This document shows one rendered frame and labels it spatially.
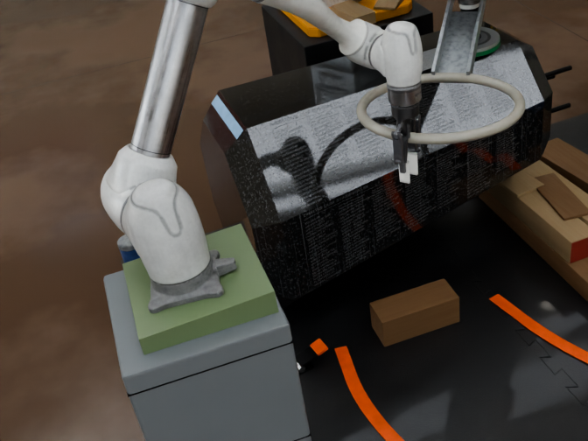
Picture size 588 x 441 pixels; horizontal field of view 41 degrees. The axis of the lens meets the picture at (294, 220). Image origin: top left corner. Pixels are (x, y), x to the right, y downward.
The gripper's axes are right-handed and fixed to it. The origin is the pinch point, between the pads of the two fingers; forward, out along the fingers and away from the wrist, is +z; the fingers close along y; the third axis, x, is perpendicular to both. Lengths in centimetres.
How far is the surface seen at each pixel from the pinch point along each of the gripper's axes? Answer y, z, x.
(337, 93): 38, -2, 45
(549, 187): 99, 57, -11
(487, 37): 88, -7, 11
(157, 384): -89, 15, 21
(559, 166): 135, 67, -4
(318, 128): 23, 5, 45
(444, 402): -3, 84, -10
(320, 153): 17.7, 11.2, 41.5
